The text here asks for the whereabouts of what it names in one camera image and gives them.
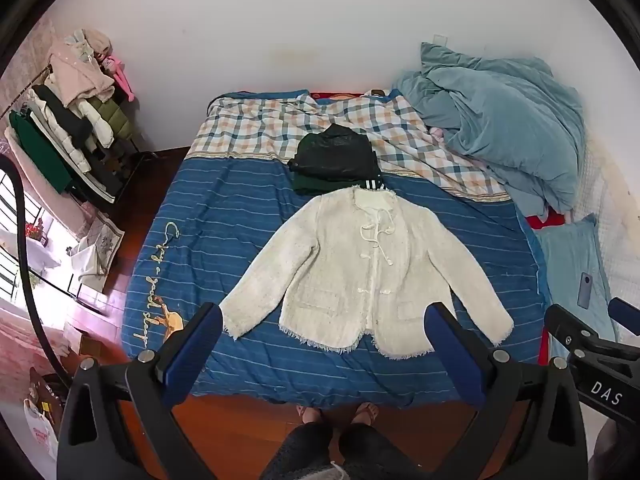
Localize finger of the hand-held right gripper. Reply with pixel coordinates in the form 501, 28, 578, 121
543, 304, 621, 356
608, 297, 640, 337

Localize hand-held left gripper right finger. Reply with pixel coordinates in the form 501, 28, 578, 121
424, 302, 589, 480

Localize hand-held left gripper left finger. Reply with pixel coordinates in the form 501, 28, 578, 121
56, 302, 223, 480

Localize white tweed jacket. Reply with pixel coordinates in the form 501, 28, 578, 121
218, 186, 516, 361

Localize black clothes rack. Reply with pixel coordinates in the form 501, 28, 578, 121
0, 27, 162, 207

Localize grey smartphone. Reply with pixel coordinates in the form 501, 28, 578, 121
576, 272, 594, 310

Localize light blue pillow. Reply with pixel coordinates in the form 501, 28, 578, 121
536, 213, 621, 345

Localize person's right foot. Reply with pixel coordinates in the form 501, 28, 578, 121
350, 402, 382, 427

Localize person's foot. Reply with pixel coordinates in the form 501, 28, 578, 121
295, 405, 324, 427
350, 402, 382, 427

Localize red cloth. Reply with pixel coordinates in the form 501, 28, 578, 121
524, 208, 574, 231

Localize white quilted mattress cover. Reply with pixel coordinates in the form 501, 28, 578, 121
581, 132, 640, 311

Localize person's right leg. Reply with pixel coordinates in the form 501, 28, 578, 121
337, 422, 427, 480

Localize person's leg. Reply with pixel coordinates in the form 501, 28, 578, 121
337, 422, 427, 480
260, 422, 334, 480

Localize person's left foot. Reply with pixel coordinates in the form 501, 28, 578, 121
295, 405, 324, 427

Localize white embroidered cloth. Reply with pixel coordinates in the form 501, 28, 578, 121
69, 209, 126, 292

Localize person's left leg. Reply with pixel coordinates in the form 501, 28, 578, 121
260, 422, 334, 480

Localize blue striped bed sheet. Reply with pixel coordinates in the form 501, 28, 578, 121
121, 152, 551, 408

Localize white plastic bag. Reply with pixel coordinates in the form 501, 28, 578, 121
22, 396, 61, 462

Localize red potted flowers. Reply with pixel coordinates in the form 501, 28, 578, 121
26, 216, 49, 247

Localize dark green folded garment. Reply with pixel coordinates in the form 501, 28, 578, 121
291, 172, 362, 197

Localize bright window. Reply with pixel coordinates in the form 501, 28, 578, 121
0, 169, 76, 313

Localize grey-blue duvet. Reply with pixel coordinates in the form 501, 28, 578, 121
390, 42, 587, 217

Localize plaid blanket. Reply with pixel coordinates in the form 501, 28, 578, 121
191, 90, 511, 205

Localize white puffer jacket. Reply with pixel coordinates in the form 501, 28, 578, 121
65, 95, 117, 150

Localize olive puffer jacket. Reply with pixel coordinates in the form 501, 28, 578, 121
86, 94, 135, 145

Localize dark green hanging coat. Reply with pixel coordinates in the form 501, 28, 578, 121
8, 110, 74, 196

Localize pink plush toy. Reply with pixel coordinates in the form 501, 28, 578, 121
101, 54, 137, 104

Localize pink fleece coat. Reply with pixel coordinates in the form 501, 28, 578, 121
47, 27, 118, 107

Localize black cable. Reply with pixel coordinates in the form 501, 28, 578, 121
0, 154, 72, 387

